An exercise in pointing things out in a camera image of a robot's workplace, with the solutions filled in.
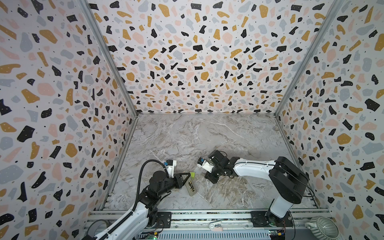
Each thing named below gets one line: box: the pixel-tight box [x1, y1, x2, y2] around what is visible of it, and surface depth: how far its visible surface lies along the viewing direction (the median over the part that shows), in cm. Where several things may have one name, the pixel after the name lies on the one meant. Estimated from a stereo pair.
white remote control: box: [185, 177, 198, 197], surface depth 80 cm
